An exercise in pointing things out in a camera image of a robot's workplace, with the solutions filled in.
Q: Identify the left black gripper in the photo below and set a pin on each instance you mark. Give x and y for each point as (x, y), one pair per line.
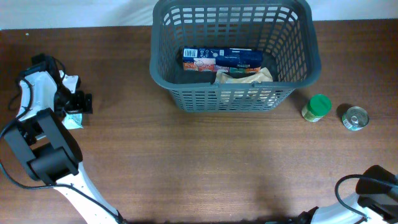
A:
(79, 103)

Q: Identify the teal snack packet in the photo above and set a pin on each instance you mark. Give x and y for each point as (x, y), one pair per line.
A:
(73, 121)

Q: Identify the blue cardboard box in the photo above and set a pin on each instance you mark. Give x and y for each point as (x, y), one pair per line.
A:
(228, 60)

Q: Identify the tan paper pouch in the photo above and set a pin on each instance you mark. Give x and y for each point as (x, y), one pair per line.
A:
(263, 75)

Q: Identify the green lid jar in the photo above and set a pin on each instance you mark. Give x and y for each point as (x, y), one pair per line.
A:
(317, 107)

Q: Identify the silver tin can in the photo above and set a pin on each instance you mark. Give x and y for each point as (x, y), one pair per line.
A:
(355, 118)

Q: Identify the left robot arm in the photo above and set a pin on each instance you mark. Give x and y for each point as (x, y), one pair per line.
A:
(51, 105)

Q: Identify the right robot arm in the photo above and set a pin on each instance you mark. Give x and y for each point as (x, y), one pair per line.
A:
(373, 201)

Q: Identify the grey plastic basket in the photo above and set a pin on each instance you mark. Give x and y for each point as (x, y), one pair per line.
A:
(282, 30)

